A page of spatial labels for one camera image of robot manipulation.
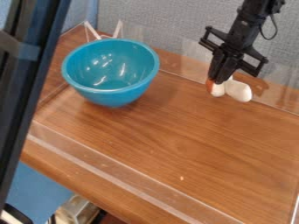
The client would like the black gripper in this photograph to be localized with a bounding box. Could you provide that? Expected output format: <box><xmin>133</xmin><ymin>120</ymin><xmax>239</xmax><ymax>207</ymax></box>
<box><xmin>199</xmin><ymin>26</ymin><xmax>269</xmax><ymax>83</ymax></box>

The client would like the brown and white toy mushroom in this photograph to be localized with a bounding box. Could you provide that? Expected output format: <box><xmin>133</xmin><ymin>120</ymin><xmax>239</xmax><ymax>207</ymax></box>
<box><xmin>206</xmin><ymin>77</ymin><xmax>253</xmax><ymax>102</ymax></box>

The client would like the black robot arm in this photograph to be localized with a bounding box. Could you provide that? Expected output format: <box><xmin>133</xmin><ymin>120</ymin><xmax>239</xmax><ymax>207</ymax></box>
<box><xmin>199</xmin><ymin>0</ymin><xmax>286</xmax><ymax>85</ymax></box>

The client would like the blue ceramic bowl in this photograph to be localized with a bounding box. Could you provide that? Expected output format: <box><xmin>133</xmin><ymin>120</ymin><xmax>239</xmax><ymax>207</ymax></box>
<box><xmin>60</xmin><ymin>38</ymin><xmax>161</xmax><ymax>108</ymax></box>

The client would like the clear acrylic table barrier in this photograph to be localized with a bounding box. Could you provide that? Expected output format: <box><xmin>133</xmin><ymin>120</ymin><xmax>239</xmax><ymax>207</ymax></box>
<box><xmin>27</xmin><ymin>20</ymin><xmax>299</xmax><ymax>224</ymax></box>

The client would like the metal table leg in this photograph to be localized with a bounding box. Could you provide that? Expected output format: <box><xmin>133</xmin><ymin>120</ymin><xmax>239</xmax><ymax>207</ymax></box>
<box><xmin>46</xmin><ymin>194</ymin><xmax>99</xmax><ymax>224</ymax></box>

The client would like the black object bottom left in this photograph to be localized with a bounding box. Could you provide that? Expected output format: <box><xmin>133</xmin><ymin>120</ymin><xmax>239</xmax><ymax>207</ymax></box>
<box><xmin>0</xmin><ymin>204</ymin><xmax>34</xmax><ymax>224</ymax></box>

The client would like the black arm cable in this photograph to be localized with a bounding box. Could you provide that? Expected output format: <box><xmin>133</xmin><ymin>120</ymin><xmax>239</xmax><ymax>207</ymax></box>
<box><xmin>258</xmin><ymin>14</ymin><xmax>279</xmax><ymax>41</ymax></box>

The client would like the dark blue foreground post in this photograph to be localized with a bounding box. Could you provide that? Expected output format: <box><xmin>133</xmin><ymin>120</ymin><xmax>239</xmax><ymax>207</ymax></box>
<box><xmin>0</xmin><ymin>0</ymin><xmax>71</xmax><ymax>211</ymax></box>

